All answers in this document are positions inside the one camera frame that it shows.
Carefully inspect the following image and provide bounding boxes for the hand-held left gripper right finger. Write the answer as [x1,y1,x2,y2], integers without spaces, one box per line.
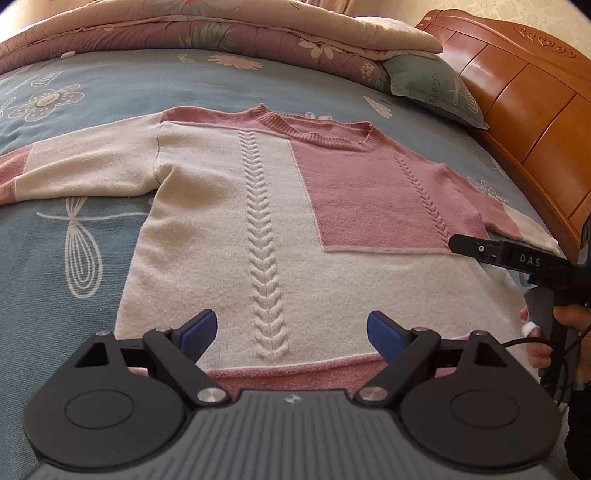
[355,309,514,408]

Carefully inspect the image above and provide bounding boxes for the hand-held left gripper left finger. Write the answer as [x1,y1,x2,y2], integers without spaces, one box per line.
[73,308,231,408]

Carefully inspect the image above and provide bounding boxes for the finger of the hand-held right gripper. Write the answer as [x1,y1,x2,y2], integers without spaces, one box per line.
[448,233,574,283]

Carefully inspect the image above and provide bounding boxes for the pink and cream knit sweater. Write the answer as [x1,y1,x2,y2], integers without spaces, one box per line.
[0,105,566,402]

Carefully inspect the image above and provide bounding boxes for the person's right forearm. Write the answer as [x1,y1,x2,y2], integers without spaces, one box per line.
[564,381,591,480]

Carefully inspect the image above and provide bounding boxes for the person's right hand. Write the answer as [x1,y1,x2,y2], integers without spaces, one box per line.
[518,305,591,371]

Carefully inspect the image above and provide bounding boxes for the wooden bed headboard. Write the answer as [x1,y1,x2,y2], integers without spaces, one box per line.
[414,8,591,247]

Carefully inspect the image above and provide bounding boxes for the grey-green floral pillow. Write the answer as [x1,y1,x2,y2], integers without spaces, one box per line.
[382,52,490,131]

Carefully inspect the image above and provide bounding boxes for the blue floral bed sheet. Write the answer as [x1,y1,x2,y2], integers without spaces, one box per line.
[0,48,573,370]

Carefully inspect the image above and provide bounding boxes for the pink floral folded quilt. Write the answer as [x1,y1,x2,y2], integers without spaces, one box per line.
[0,0,444,93]

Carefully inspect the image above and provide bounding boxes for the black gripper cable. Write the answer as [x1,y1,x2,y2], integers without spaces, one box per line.
[502,338,571,409]

